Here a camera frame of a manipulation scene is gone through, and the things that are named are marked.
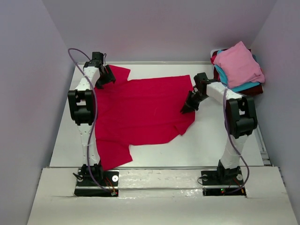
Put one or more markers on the red folded t shirt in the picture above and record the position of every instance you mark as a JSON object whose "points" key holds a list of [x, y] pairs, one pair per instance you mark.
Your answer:
{"points": [[218, 57]]}

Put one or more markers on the pink folded t shirt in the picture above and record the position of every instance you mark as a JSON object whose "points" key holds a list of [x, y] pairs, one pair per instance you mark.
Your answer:
{"points": [[240, 62]]}

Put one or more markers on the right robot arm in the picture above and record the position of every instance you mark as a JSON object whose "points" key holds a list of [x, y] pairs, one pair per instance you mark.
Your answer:
{"points": [[240, 121]]}

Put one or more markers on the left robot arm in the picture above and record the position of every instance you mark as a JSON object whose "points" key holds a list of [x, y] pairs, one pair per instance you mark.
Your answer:
{"points": [[83, 107]]}

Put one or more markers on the dark maroon folded t shirt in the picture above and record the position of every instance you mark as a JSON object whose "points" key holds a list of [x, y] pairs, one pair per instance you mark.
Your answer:
{"points": [[249, 88]]}

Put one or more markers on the red t shirt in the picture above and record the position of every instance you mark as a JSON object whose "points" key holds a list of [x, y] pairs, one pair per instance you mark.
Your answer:
{"points": [[218, 57], [139, 112]]}

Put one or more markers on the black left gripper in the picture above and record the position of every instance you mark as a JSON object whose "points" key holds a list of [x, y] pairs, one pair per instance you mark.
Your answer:
{"points": [[109, 78]]}

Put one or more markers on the teal folded t shirt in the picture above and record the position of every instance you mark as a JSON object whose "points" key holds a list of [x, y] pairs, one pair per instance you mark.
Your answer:
{"points": [[236, 80]]}

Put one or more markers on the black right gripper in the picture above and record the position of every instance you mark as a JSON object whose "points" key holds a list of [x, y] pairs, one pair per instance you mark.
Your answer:
{"points": [[190, 107]]}

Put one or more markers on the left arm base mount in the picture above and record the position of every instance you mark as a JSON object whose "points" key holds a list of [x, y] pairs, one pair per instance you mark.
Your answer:
{"points": [[86, 187]]}

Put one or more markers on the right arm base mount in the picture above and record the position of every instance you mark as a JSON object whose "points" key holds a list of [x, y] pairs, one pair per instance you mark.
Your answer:
{"points": [[213, 186]]}

